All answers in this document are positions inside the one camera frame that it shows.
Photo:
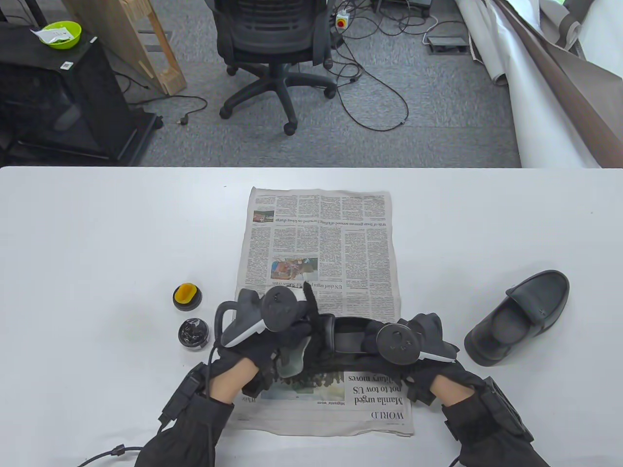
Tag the white paper packet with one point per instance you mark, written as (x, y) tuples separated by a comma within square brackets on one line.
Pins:
[(53, 34)]

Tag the grey floor box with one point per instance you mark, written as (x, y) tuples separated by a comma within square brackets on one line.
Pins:
[(445, 44)]

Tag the grey fabric sheet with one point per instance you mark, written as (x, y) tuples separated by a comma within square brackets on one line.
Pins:
[(559, 24)]

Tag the person's left forearm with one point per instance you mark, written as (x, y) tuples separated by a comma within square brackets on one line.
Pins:
[(185, 433)]

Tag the printed newspaper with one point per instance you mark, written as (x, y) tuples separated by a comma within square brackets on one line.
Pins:
[(350, 243)]

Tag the white rolled sheet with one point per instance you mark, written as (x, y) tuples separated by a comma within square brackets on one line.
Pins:
[(535, 116)]

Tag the person's right hand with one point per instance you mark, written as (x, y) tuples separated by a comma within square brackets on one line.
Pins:
[(421, 377)]

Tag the yellow sponge shoe polish lid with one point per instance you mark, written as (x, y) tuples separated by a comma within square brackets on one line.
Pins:
[(186, 293)]

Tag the black metal post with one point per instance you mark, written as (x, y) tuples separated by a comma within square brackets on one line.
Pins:
[(34, 9)]

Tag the grey hand controller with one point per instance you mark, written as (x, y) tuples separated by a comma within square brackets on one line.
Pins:
[(280, 309), (399, 343)]

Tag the person's left hand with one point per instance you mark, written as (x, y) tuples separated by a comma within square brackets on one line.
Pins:
[(253, 348)]

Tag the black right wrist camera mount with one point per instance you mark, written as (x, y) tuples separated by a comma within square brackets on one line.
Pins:
[(508, 408)]

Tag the black office chair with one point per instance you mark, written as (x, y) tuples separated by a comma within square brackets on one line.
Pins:
[(270, 34)]

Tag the black cabinet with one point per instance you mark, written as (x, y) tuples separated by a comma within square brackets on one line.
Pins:
[(82, 82)]

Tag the black leather shoe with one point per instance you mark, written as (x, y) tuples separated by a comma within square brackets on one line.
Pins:
[(535, 296), (345, 340)]

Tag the wooden frame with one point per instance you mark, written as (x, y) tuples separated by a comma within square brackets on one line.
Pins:
[(121, 29)]

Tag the person's right forearm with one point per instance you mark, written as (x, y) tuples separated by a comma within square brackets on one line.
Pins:
[(486, 438)]

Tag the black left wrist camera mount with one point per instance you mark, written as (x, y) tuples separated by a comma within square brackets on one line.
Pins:
[(182, 394)]

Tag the black shoe polish tin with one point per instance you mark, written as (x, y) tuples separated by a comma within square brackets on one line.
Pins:
[(193, 333)]

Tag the green bowl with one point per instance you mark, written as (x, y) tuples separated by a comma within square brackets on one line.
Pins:
[(73, 38)]

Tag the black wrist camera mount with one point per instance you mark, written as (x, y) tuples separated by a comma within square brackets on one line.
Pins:
[(508, 408), (182, 394)]

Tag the white box red button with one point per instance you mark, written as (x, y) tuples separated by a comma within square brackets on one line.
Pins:
[(342, 21)]

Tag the brown rolled sheet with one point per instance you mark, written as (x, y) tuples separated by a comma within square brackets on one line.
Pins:
[(584, 97)]

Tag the white grey polishing cloth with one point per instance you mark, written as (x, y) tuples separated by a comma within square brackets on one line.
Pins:
[(292, 362)]

